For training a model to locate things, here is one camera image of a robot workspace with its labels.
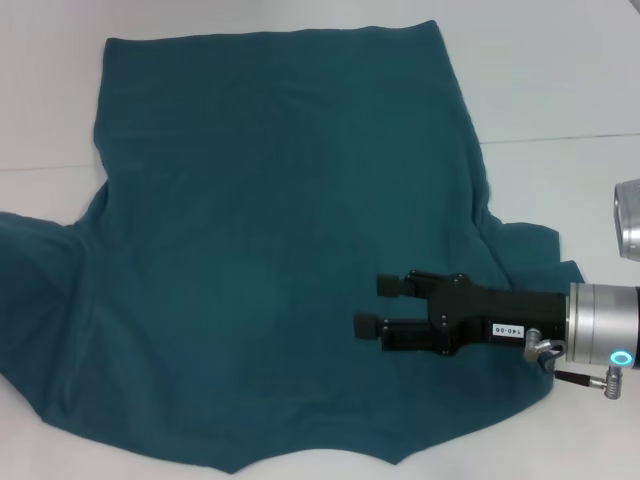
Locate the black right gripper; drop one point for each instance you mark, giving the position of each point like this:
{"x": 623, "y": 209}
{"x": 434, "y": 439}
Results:
{"x": 500, "y": 312}

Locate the teal blue shirt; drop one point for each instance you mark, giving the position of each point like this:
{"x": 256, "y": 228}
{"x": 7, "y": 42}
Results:
{"x": 280, "y": 200}

